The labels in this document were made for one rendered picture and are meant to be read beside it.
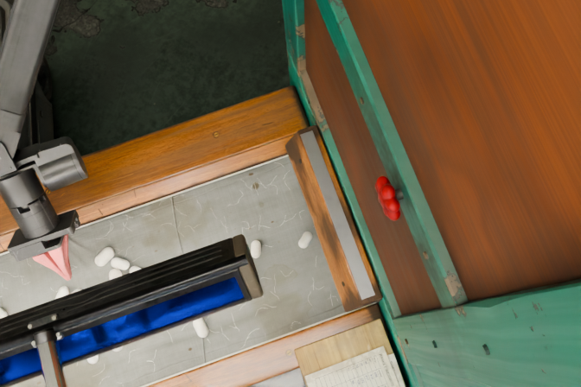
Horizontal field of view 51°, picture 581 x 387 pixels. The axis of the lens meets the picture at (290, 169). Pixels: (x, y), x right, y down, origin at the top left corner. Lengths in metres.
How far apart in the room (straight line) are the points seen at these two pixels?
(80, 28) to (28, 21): 1.28
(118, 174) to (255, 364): 0.41
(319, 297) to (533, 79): 0.80
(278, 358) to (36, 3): 0.65
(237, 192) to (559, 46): 0.87
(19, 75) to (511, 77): 0.73
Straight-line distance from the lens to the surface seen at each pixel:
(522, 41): 0.30
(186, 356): 1.08
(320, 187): 0.96
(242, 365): 1.04
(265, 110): 1.10
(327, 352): 1.02
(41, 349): 0.73
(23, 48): 0.92
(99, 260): 1.10
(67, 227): 0.99
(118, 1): 2.19
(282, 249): 1.06
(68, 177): 0.97
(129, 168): 1.12
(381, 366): 1.02
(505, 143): 0.35
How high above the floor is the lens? 1.79
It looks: 75 degrees down
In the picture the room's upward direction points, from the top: 8 degrees counter-clockwise
